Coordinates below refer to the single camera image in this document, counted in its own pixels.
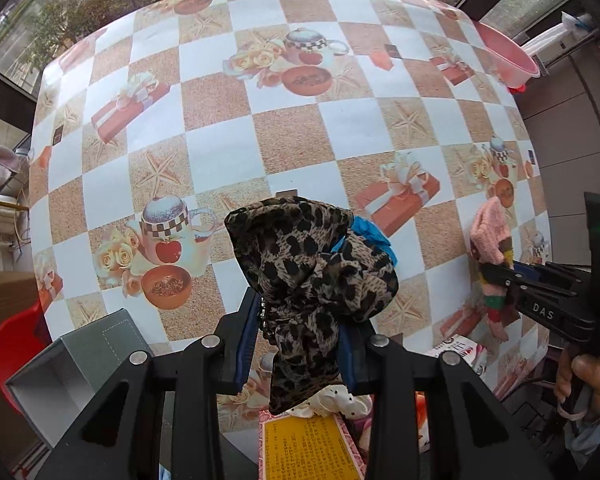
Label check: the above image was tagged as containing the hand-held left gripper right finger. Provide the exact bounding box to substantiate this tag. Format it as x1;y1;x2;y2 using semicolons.
337;320;556;480

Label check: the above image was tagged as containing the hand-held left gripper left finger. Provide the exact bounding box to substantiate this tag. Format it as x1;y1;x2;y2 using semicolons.
35;287;261;480

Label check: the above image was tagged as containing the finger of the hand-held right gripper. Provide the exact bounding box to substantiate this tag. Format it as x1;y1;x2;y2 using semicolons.
480;262;588;333
512;259;588;287

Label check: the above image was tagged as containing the pink striped knitted glove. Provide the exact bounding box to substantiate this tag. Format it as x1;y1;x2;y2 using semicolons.
469;197;521;343

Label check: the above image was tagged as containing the leopard print scarf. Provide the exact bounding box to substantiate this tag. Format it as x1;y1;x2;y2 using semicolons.
224;196;400;416

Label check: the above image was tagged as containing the grey-green box white inside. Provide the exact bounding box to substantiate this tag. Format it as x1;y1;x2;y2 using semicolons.
5;308;153;448

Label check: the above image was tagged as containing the person's right hand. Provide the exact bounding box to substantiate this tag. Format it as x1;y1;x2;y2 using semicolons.
554;345;600;423

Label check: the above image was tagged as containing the white polka dot cloth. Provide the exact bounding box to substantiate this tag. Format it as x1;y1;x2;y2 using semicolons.
285;385;373;421

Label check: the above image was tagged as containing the red white packet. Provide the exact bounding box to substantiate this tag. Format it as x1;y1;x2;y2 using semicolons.
430;334;491;378

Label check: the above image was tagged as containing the orange cloth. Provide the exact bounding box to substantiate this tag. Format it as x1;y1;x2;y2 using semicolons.
414;391;429;453

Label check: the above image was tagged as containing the red yellow patterned box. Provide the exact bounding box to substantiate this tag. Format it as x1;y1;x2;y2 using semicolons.
259;412;370;480

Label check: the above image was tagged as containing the bright blue cloth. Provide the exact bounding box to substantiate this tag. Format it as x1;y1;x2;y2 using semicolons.
330;216;397;266

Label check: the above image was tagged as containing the pink plastic basin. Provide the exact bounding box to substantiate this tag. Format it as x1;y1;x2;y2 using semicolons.
472;20;542;92

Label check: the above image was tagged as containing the red plastic chair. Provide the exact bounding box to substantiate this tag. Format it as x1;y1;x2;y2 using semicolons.
0;305;53;413

